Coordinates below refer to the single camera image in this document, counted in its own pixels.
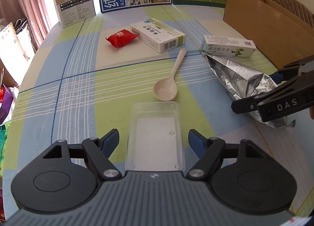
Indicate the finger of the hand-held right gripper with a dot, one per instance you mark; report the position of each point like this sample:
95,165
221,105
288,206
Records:
245,106
277,77

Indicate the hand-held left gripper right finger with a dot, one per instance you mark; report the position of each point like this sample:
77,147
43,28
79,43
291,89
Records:
196,140

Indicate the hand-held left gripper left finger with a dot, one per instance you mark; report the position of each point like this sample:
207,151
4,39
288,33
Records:
111,139

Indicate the green leaf foil bag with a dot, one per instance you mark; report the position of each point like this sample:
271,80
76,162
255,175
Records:
238,76

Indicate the clear plastic container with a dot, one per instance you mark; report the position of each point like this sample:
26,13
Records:
154,140

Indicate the white ointment box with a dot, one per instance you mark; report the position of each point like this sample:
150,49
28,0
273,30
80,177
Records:
228,47

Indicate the checked cloth desktop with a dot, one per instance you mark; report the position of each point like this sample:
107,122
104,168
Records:
73,93

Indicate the person's right hand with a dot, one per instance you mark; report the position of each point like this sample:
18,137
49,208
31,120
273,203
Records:
312,113

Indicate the cream plastic spoon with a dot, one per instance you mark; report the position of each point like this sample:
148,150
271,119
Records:
165,90

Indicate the quilted beige chair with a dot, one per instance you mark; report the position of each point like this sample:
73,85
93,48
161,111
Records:
292,8

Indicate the red snack packet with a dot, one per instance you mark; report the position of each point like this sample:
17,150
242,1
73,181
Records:
121,37

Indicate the green wipes packet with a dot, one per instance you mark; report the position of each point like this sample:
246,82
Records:
3,147

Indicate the purple box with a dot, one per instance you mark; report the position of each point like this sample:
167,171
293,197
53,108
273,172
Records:
6,103

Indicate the long white medicine box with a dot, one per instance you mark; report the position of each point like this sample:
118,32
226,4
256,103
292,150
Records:
157,35

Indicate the brown cardboard box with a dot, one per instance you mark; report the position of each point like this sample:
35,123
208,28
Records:
7,76

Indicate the white paper bag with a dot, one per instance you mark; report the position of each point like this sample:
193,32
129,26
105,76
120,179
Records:
23,30

